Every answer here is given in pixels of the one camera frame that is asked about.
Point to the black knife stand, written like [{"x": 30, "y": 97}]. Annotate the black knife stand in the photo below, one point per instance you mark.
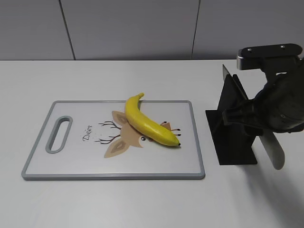
[{"x": 233, "y": 146}]

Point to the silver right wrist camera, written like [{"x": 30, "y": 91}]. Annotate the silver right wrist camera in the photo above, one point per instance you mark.
[{"x": 253, "y": 57}]

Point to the white grey-rimmed cutting board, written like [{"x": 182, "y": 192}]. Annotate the white grey-rimmed cutting board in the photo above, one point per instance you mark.
[{"x": 92, "y": 140}]

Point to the white-handled kitchen knife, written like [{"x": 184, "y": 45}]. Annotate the white-handled kitchen knife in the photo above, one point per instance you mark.
[{"x": 269, "y": 141}]

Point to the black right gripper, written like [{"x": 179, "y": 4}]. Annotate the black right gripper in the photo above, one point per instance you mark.
[{"x": 278, "y": 107}]

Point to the yellow plastic banana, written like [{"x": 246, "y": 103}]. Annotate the yellow plastic banana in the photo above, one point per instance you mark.
[{"x": 145, "y": 125}]

